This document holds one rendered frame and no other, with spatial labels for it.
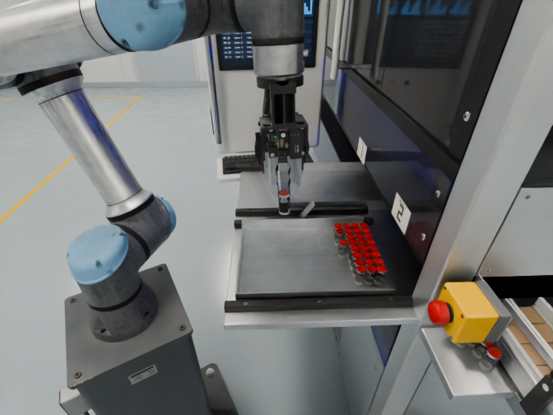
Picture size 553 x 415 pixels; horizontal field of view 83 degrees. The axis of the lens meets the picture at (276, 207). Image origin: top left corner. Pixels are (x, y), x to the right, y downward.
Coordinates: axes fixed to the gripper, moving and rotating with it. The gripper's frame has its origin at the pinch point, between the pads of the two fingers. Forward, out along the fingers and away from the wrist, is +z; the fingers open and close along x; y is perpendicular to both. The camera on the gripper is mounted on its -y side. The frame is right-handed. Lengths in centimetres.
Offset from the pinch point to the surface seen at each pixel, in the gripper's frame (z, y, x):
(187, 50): 8, -550, -108
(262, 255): 24.1, -10.2, -5.4
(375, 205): 22.8, -27.7, 30.4
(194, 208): 98, -168, -58
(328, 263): 25.1, -5.9, 10.9
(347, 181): 23, -45, 27
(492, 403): 67, 10, 54
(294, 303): 23.8, 6.7, 0.7
